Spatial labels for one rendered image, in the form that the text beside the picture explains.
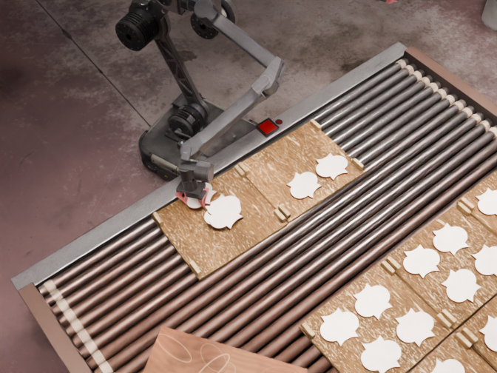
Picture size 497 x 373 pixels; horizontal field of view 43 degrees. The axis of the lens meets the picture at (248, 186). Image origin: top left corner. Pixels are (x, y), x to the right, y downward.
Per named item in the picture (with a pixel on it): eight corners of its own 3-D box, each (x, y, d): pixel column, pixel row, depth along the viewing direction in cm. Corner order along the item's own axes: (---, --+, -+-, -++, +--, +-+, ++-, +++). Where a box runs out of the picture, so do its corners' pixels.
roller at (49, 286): (39, 291, 234) (35, 285, 230) (401, 62, 304) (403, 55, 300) (46, 300, 232) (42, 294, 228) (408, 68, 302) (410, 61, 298)
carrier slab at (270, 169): (235, 167, 261) (235, 165, 260) (310, 123, 276) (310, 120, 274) (288, 223, 245) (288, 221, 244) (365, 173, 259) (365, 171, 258)
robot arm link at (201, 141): (271, 79, 234) (263, 70, 224) (280, 90, 233) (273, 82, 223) (186, 153, 241) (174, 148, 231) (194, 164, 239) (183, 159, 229)
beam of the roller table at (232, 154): (14, 286, 237) (9, 278, 232) (396, 50, 312) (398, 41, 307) (24, 302, 233) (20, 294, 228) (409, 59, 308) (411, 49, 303)
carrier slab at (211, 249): (151, 217, 247) (150, 214, 246) (236, 168, 261) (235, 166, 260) (200, 281, 231) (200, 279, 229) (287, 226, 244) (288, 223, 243)
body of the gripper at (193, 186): (200, 197, 237) (196, 183, 232) (176, 193, 240) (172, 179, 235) (206, 186, 241) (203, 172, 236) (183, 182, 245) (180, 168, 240)
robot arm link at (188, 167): (181, 158, 235) (174, 168, 231) (197, 160, 232) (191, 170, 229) (184, 172, 239) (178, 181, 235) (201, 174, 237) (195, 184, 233)
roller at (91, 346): (79, 351, 220) (76, 345, 216) (448, 98, 290) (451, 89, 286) (86, 362, 218) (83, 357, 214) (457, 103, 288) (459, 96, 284)
